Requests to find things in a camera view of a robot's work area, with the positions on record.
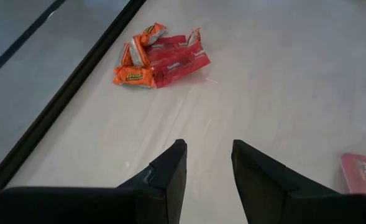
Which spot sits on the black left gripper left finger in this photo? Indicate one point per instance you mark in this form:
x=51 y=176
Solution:
x=92 y=205

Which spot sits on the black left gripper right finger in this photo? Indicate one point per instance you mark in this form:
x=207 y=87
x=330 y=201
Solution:
x=294 y=202

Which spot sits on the red Skittles candy packet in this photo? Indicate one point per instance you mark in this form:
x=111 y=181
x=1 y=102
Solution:
x=363 y=174

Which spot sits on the red Twizzlers candy packet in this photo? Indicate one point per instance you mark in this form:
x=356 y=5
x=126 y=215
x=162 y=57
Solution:
x=182 y=70
x=167 y=46

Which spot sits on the black metal table frame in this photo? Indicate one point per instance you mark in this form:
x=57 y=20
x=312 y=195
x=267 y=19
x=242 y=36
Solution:
x=61 y=93

